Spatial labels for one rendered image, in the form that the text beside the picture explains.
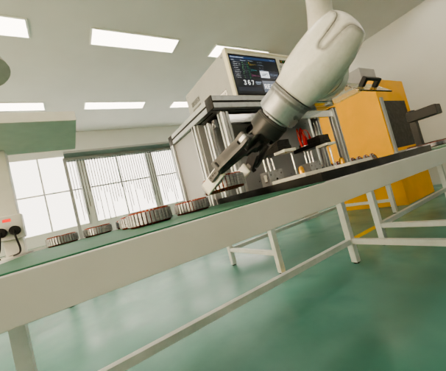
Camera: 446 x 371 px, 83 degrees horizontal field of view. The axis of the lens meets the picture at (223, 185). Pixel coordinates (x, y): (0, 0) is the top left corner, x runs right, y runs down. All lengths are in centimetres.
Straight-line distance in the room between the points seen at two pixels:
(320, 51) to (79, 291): 50
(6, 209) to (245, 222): 104
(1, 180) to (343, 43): 122
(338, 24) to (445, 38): 588
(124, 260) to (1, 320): 12
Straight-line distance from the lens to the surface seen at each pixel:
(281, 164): 120
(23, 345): 131
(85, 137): 741
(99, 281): 33
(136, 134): 764
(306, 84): 52
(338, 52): 52
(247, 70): 110
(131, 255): 33
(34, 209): 705
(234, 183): 59
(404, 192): 457
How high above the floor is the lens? 77
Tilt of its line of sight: 3 degrees up
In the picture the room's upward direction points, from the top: 14 degrees counter-clockwise
